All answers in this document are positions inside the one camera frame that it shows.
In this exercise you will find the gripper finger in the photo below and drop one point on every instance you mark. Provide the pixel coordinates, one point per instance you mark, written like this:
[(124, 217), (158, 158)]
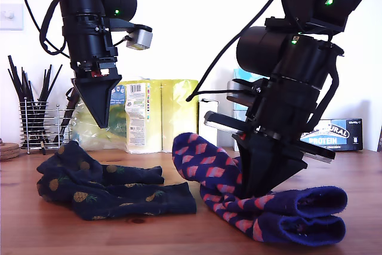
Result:
[(95, 96), (250, 165), (113, 86), (277, 171)]

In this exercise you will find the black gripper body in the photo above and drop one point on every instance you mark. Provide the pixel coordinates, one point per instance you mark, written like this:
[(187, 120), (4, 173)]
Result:
[(91, 49), (286, 111)]

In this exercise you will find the purple pink patterned sock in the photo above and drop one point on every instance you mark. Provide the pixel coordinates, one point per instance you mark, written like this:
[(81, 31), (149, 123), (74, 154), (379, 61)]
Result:
[(206, 159), (298, 231)]

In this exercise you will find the navy pineapple sock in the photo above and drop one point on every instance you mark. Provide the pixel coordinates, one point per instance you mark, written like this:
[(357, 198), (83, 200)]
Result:
[(119, 201), (74, 159)]

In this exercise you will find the black stick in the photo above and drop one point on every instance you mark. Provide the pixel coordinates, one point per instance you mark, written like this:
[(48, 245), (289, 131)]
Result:
[(46, 80), (54, 80), (18, 77), (17, 86)]

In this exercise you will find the grey cloud tissue box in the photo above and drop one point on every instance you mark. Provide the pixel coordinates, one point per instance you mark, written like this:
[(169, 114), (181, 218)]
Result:
[(237, 113)]

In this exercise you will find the black protein bar box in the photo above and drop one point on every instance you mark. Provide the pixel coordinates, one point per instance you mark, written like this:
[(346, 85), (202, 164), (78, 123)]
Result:
[(343, 138)]

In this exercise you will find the yellow kitchen roll pack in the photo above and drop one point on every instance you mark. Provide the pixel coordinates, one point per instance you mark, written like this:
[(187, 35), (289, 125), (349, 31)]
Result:
[(176, 117)]

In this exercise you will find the small white carton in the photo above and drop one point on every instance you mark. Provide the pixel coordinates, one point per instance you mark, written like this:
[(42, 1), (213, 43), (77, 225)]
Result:
[(209, 106)]

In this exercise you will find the dark brown board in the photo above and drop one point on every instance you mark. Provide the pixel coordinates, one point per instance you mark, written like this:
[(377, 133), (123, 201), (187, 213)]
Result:
[(379, 140)]

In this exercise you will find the round cork coaster stack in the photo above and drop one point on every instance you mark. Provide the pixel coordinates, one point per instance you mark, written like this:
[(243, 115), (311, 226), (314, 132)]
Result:
[(9, 150)]

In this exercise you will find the white wall switch plate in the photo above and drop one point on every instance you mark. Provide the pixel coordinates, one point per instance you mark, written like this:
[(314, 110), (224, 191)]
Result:
[(10, 17)]

